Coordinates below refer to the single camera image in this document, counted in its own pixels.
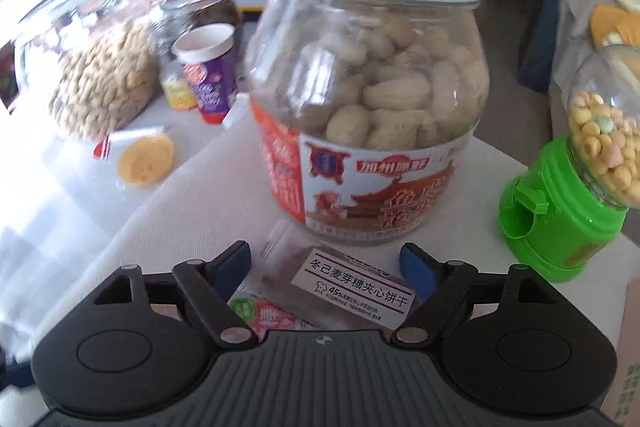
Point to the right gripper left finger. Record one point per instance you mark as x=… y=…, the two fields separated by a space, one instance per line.
x=205 y=287

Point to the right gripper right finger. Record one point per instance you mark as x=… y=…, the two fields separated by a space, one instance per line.
x=442 y=289

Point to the maltose biscuit packet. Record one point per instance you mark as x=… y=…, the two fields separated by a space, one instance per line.
x=326 y=288

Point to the red quail egg pouch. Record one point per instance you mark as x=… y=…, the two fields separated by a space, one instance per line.
x=263 y=316

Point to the green candy dispenser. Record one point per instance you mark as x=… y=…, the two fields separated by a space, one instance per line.
x=575 y=197

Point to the yellow cake in wrapper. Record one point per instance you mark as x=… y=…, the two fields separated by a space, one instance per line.
x=140 y=157

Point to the small glass jar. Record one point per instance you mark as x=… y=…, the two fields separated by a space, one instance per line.
x=175 y=87

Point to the pink gift box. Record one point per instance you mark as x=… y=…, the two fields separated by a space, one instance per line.
x=622 y=402

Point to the peanut jar gold lid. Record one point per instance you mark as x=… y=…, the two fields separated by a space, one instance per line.
x=363 y=107

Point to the purple paper cup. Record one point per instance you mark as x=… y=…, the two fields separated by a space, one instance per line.
x=207 y=56

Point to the large glass peanut jar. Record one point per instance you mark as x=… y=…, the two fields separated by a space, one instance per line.
x=85 y=68

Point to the grey sofa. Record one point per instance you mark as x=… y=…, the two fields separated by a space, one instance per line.
x=575 y=56

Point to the dark glass jar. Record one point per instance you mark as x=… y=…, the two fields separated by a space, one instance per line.
x=179 y=16

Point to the yellow orange blanket pile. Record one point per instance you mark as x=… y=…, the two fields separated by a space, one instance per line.
x=615 y=24

